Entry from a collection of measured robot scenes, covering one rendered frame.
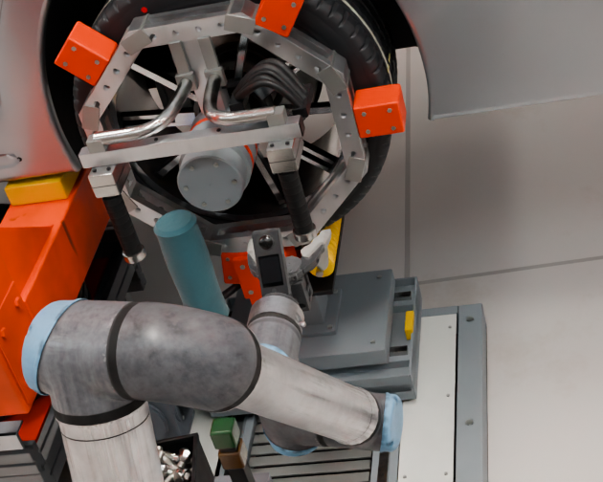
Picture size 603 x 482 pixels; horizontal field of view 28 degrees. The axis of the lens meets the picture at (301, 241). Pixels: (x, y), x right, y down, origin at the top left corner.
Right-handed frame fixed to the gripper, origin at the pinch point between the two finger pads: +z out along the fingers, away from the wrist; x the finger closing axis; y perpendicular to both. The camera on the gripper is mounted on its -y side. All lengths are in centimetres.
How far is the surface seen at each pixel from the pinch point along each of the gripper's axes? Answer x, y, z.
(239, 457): -10.5, 23.1, -31.1
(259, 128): -3.2, -15.0, 11.2
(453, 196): 14, 83, 126
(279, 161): -0.4, -9.7, 8.1
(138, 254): -32.6, 6.6, 8.0
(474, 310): 21, 75, 63
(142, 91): -41, -2, 58
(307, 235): 0.8, 6.8, 7.6
